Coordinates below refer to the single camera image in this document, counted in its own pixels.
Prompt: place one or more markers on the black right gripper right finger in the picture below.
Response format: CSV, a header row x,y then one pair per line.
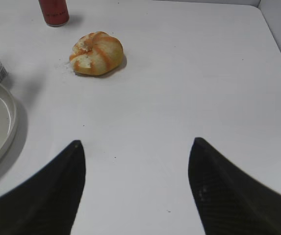
x,y
228,200

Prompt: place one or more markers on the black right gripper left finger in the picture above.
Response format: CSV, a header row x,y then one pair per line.
x,y
46,203

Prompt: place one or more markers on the orange striped bread roll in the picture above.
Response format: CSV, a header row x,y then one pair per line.
x,y
96,54

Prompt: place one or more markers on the red soda can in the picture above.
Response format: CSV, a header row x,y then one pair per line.
x,y
55,12

